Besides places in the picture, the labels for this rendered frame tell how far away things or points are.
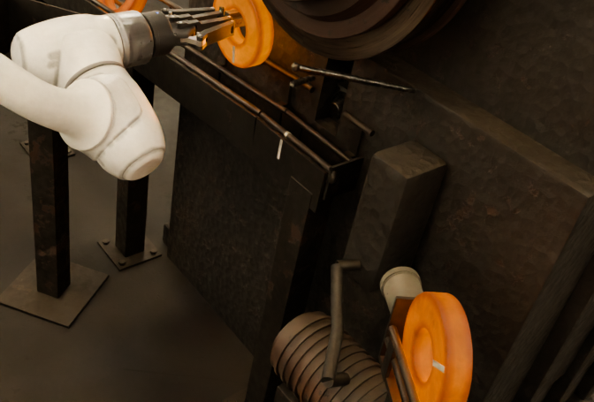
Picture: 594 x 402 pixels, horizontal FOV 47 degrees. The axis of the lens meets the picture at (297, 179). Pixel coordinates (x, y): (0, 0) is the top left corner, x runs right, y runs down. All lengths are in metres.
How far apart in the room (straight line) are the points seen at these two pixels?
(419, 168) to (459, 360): 0.33
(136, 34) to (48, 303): 0.90
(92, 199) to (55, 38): 1.13
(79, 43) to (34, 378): 0.87
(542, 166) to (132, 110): 0.57
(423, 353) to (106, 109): 0.53
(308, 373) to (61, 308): 0.89
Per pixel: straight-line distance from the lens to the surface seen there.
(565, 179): 0.99
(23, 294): 1.88
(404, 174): 1.02
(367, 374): 1.08
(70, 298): 1.86
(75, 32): 1.10
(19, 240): 2.04
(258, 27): 1.24
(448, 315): 0.84
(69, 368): 1.72
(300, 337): 1.11
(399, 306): 0.93
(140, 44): 1.15
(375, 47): 1.01
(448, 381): 0.82
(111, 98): 1.00
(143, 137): 1.00
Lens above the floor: 1.33
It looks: 34 degrees down
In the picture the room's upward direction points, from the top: 12 degrees clockwise
